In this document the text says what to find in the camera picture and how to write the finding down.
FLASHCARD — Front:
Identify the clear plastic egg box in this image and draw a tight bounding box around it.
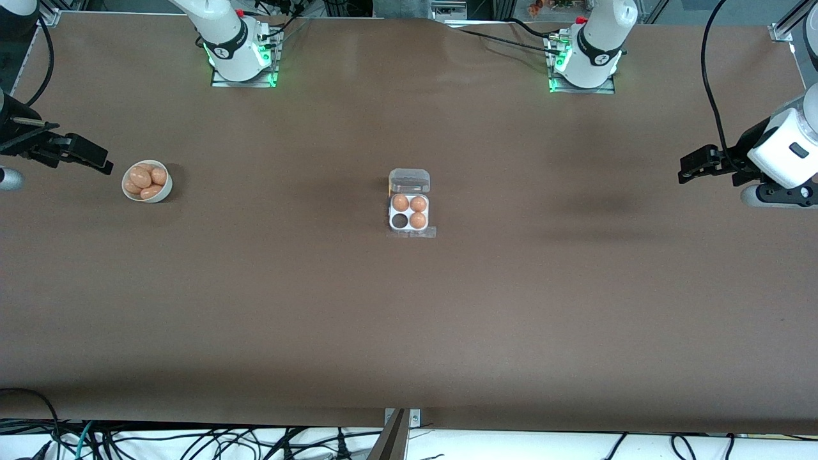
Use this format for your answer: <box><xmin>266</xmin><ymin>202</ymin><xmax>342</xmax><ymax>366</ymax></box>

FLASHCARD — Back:
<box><xmin>388</xmin><ymin>168</ymin><xmax>431</xmax><ymax>232</ymax></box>

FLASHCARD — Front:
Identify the white round bowl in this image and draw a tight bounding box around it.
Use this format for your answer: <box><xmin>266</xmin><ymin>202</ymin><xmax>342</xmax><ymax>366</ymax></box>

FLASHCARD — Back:
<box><xmin>122</xmin><ymin>160</ymin><xmax>173</xmax><ymax>203</ymax></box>

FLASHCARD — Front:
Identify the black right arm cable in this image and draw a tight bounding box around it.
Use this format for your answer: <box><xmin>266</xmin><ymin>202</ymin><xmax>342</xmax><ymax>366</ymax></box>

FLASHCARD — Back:
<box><xmin>26</xmin><ymin>18</ymin><xmax>56</xmax><ymax>107</ymax></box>

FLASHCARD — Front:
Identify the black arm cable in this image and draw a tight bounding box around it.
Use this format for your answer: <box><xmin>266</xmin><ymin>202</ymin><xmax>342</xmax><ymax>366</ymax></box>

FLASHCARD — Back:
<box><xmin>700</xmin><ymin>0</ymin><xmax>730</xmax><ymax>154</ymax></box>
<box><xmin>26</xmin><ymin>18</ymin><xmax>56</xmax><ymax>107</ymax></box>

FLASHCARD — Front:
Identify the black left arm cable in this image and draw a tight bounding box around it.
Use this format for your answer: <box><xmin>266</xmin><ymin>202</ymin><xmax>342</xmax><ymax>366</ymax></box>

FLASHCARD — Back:
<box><xmin>700</xmin><ymin>0</ymin><xmax>730</xmax><ymax>154</ymax></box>

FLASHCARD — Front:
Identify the teal cable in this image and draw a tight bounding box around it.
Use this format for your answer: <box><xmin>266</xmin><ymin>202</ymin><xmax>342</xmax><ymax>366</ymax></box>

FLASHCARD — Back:
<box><xmin>73</xmin><ymin>422</ymin><xmax>96</xmax><ymax>460</ymax></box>

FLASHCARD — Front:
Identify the metal stand post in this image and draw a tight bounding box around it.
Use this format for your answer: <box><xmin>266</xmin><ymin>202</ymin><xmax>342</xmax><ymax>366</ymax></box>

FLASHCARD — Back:
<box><xmin>367</xmin><ymin>409</ymin><xmax>410</xmax><ymax>460</ymax></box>

